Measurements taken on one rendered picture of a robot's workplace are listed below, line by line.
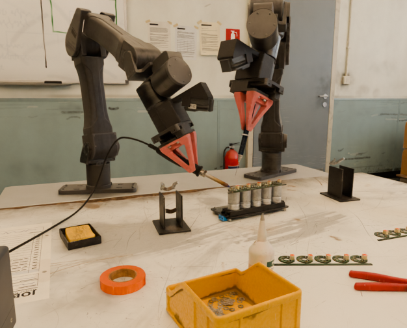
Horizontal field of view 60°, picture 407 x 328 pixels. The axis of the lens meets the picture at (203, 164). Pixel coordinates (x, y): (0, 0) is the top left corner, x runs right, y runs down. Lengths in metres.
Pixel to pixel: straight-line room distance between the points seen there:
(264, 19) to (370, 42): 4.01
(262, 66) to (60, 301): 0.53
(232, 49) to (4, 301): 0.53
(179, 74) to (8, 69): 2.63
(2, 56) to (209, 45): 1.74
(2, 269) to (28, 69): 2.87
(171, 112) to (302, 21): 3.40
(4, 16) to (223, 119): 2.02
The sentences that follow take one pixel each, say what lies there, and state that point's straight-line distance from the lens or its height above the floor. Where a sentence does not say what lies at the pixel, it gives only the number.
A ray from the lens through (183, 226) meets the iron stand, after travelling 0.69.
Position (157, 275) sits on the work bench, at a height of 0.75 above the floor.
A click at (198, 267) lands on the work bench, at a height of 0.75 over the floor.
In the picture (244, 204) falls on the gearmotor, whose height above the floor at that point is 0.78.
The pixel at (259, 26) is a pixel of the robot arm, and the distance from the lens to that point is 0.70.
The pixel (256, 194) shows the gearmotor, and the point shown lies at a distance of 0.75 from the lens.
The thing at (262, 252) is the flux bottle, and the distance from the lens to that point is 0.47.
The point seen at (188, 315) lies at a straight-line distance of 0.39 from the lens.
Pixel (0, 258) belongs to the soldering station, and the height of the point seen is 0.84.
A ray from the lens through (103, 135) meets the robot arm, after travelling 0.94.
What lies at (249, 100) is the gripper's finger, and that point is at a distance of 0.72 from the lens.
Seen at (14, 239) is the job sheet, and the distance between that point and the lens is 0.72.
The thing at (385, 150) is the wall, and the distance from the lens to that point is 4.96.
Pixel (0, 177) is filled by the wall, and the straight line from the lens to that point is 3.33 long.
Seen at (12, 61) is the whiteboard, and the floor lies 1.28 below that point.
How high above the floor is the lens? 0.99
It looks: 10 degrees down
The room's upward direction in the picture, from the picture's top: straight up
